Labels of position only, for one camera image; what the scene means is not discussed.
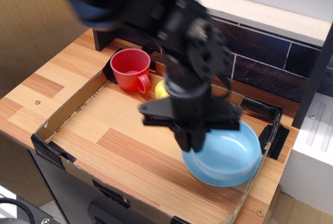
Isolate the light blue bowl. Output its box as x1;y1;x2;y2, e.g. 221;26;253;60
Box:
182;121;262;187

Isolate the white appliance at right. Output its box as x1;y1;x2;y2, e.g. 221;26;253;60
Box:
280;93;332;215

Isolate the red plastic cup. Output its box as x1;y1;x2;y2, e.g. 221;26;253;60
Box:
110;48;151;94

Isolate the black braided cable bottom left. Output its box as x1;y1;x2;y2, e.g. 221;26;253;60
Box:
0;197;34;224

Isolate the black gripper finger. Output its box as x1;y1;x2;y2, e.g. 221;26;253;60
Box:
170;125;190;152
191;128;208;152

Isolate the cardboard tray border with tape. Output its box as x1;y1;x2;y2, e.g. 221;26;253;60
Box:
31;72;283;223

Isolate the yellow toy bell pepper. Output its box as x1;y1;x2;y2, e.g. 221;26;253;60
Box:
155;80;170;99

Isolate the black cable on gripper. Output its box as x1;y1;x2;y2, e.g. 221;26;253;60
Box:
218;74;234;99

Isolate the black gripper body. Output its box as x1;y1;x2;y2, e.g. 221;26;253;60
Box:
139;78;242;132

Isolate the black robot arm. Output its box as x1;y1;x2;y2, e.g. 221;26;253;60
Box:
69;0;242;152

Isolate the wooden shelf with tile backsplash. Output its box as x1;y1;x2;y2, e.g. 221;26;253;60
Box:
92;0;333;128

